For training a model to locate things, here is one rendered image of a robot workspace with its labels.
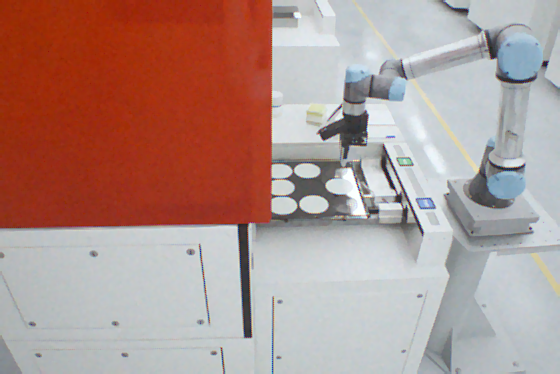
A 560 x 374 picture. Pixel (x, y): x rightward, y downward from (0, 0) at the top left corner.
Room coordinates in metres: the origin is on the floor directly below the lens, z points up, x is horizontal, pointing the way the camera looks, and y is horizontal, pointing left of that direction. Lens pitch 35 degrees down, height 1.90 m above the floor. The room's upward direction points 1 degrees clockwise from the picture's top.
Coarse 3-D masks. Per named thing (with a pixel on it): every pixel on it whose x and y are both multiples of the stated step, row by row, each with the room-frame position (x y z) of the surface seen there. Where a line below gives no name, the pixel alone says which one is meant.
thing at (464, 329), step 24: (456, 264) 1.36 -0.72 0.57; (480, 264) 1.33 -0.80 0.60; (456, 288) 1.34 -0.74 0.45; (456, 312) 1.33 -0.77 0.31; (480, 312) 1.41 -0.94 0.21; (432, 336) 1.36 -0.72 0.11; (456, 336) 1.34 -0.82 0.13; (480, 336) 1.42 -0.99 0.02; (504, 336) 1.42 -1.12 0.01; (432, 360) 1.30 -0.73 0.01; (456, 360) 1.29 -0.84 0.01; (480, 360) 1.29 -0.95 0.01; (504, 360) 1.28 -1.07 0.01
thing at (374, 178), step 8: (360, 168) 1.61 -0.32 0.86; (368, 168) 1.58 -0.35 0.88; (376, 168) 1.58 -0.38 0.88; (368, 176) 1.53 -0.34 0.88; (376, 176) 1.53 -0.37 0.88; (384, 176) 1.53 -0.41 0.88; (368, 184) 1.47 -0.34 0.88; (376, 184) 1.47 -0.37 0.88; (384, 184) 1.47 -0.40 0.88; (368, 192) 1.45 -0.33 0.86; (376, 216) 1.31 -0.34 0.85; (384, 216) 1.28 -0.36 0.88; (392, 216) 1.28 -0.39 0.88; (400, 216) 1.28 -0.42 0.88
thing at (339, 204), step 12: (324, 168) 1.55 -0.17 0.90; (336, 168) 1.55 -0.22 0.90; (348, 168) 1.55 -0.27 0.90; (288, 180) 1.46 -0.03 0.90; (300, 180) 1.46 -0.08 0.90; (312, 180) 1.47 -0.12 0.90; (324, 180) 1.46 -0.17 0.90; (348, 180) 1.47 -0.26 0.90; (300, 192) 1.39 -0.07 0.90; (312, 192) 1.39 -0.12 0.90; (324, 192) 1.39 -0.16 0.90; (348, 192) 1.39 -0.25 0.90; (336, 204) 1.32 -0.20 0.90; (348, 204) 1.32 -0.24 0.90; (360, 204) 1.32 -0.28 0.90; (276, 216) 1.25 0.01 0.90; (288, 216) 1.25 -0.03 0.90; (300, 216) 1.25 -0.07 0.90; (312, 216) 1.25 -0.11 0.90; (324, 216) 1.25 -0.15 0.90
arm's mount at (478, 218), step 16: (448, 192) 1.49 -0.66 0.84; (464, 192) 1.41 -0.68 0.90; (464, 208) 1.33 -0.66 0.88; (480, 208) 1.31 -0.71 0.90; (496, 208) 1.31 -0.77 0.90; (512, 208) 1.31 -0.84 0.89; (528, 208) 1.32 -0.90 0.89; (464, 224) 1.30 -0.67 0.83; (480, 224) 1.25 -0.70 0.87; (496, 224) 1.25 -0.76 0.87; (512, 224) 1.26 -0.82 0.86; (528, 224) 1.27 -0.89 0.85
